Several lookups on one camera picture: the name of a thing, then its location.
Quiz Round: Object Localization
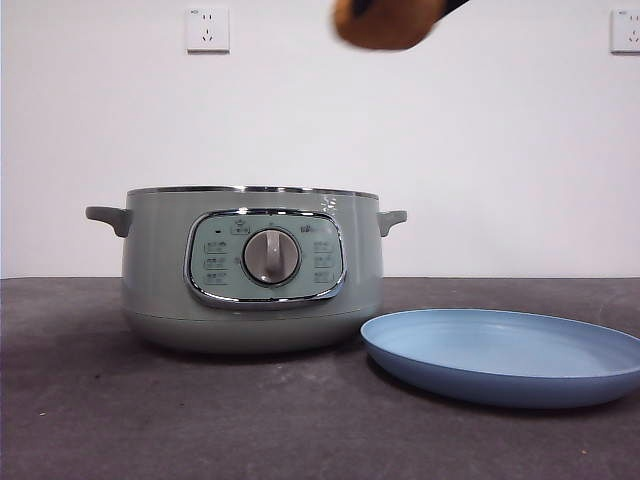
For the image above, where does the pale green electric steamer pot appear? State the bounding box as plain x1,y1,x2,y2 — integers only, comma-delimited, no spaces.
84,184,409,356

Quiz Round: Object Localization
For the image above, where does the light blue round plate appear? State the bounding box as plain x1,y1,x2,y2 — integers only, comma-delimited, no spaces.
359,308,640,409

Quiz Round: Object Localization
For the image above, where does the white wall socket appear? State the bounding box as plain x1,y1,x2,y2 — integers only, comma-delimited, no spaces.
610,8,640,55
186,6,232,55

